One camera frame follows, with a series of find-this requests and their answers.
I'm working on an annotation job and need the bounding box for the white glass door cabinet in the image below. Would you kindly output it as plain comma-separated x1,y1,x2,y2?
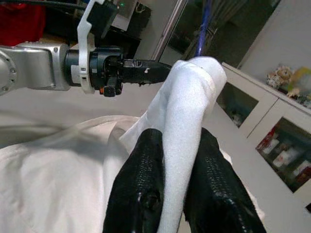
216,62,311,212

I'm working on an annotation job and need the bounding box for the pale plush toy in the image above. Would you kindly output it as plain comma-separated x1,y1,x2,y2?
286,67,311,105

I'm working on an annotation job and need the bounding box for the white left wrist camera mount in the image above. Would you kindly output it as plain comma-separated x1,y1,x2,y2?
77,0,117,94

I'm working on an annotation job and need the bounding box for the blue plastic hanger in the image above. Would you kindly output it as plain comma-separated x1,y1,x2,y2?
195,0,212,60

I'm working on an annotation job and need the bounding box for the white polo shirt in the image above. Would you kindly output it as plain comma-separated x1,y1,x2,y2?
0,57,268,233

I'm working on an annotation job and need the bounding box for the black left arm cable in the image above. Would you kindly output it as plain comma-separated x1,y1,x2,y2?
0,0,92,10

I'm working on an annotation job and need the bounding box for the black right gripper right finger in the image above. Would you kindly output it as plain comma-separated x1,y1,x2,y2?
184,128,267,233

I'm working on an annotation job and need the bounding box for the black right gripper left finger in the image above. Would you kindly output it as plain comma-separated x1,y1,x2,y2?
103,128,166,233

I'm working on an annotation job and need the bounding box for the speckled plush toy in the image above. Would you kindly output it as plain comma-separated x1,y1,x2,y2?
266,64,294,88

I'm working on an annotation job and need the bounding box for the red polo shirt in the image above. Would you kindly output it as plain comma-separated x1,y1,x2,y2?
0,4,46,39

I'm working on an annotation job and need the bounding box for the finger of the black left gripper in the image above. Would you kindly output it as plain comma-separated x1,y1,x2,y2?
122,59,173,86

